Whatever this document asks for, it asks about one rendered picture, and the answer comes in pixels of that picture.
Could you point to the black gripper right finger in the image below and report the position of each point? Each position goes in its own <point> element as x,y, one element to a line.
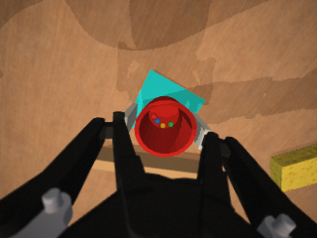
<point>267,207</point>

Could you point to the yellow sponge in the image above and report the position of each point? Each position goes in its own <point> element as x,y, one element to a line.
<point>295,169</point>

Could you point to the red cup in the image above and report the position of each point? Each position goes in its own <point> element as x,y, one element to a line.
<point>168,141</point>

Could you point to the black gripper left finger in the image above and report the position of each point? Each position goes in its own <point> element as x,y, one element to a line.
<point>42,206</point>

